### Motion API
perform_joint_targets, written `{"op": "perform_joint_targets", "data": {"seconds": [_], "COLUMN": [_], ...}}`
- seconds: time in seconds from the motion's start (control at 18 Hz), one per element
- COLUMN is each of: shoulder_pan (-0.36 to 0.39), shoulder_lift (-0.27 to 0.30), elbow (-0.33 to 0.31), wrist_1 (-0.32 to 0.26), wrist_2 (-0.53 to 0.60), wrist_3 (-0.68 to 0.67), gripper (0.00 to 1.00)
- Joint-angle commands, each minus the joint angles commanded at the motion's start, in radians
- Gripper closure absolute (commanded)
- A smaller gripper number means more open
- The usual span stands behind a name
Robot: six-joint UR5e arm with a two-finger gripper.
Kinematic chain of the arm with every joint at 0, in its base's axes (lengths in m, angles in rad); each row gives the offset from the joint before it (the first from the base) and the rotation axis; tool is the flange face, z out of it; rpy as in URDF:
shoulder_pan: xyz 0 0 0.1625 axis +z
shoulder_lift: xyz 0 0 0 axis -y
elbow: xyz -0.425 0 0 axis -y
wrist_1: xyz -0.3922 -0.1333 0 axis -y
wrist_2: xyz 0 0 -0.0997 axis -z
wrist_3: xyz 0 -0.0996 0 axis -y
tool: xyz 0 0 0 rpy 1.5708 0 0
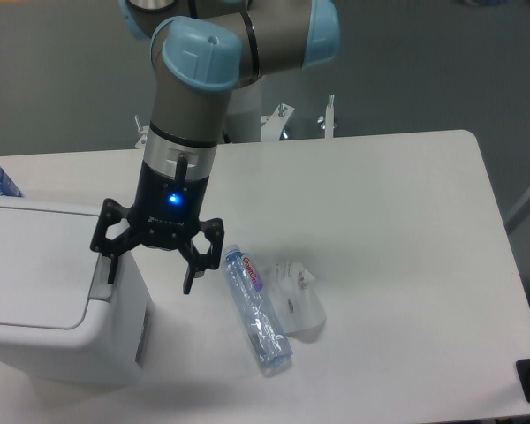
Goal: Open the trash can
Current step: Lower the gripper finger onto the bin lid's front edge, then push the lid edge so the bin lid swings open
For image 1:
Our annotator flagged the white push-button trash can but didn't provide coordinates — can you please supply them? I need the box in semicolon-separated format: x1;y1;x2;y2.
0;196;155;386

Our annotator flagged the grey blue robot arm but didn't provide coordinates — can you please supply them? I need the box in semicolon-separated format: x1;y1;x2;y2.
90;1;340;293

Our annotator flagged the clear plastic water bottle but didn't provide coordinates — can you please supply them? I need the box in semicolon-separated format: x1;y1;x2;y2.
222;245;293;375

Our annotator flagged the clear plastic bag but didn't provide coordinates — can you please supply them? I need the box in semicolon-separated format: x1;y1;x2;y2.
267;261;327;335

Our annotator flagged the white pedestal base frame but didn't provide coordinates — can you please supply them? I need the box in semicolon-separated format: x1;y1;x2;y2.
134;94;337;150

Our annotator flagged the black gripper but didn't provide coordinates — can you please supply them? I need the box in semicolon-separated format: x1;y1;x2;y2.
90;163;224;295

